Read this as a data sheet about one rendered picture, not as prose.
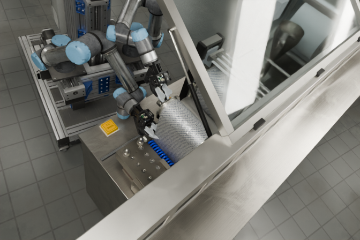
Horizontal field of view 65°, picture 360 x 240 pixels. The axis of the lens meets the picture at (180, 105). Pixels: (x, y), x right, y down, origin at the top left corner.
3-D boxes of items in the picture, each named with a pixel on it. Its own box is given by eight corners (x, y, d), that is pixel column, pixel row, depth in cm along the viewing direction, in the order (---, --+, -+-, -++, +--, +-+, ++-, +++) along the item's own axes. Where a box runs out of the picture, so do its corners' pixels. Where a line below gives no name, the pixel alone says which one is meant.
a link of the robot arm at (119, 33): (129, -23, 162) (105, 27, 131) (148, -18, 163) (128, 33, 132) (128, -5, 171) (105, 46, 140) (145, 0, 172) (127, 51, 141)
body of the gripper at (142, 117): (143, 122, 140) (129, 106, 145) (142, 132, 147) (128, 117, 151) (155, 115, 144) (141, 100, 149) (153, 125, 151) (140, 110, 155)
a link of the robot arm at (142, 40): (146, 27, 133) (144, 26, 125) (155, 49, 136) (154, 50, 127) (130, 33, 133) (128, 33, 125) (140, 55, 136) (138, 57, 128)
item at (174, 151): (153, 140, 150) (158, 120, 136) (182, 173, 143) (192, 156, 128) (152, 140, 150) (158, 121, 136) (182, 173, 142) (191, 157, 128)
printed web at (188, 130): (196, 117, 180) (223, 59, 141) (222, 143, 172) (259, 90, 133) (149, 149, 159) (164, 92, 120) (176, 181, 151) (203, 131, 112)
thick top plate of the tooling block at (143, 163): (140, 141, 153) (141, 135, 149) (189, 199, 140) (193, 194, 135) (114, 157, 145) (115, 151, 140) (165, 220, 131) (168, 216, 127)
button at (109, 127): (111, 121, 165) (111, 118, 163) (118, 129, 163) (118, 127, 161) (100, 127, 161) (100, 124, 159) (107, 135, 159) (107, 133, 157)
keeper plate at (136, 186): (133, 186, 144) (135, 177, 135) (145, 201, 140) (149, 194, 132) (129, 189, 142) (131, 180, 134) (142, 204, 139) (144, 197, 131)
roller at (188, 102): (187, 106, 156) (192, 92, 147) (219, 139, 148) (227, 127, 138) (171, 117, 149) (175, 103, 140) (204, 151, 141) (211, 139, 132)
